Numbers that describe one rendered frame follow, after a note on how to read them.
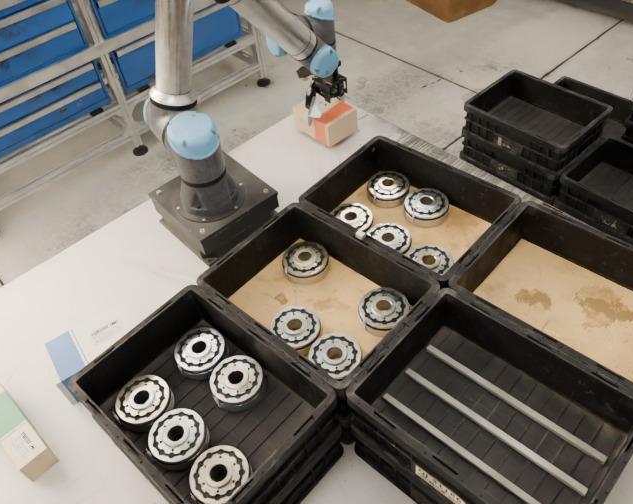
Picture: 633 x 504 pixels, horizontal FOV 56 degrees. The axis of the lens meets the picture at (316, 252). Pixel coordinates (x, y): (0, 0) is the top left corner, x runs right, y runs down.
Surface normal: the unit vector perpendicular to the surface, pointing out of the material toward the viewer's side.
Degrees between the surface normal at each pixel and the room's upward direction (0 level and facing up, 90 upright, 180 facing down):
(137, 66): 90
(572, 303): 0
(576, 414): 0
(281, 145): 0
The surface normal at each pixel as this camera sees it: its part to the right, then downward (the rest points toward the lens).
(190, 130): 0.01, -0.58
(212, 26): 0.67, 0.50
